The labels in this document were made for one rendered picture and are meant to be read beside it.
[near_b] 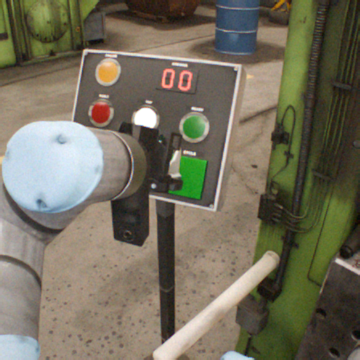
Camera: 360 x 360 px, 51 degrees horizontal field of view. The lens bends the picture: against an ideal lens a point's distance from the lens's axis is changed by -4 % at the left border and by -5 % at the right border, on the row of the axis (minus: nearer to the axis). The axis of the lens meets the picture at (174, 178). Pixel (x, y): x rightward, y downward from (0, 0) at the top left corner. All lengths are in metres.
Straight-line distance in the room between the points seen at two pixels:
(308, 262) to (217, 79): 0.56
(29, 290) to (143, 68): 0.56
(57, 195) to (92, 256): 1.74
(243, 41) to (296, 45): 4.40
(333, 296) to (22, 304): 0.63
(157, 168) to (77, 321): 1.36
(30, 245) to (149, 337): 1.37
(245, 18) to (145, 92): 4.45
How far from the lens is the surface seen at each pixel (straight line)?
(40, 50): 5.27
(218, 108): 0.74
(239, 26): 5.20
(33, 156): 0.32
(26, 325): 0.31
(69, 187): 0.31
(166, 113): 0.76
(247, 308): 1.29
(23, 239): 0.36
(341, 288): 0.79
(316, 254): 1.06
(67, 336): 1.75
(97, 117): 0.82
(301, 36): 0.86
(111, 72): 0.82
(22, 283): 0.32
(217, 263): 1.98
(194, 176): 0.73
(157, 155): 0.50
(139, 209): 0.49
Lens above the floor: 1.42
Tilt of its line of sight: 34 degrees down
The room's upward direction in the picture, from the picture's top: straight up
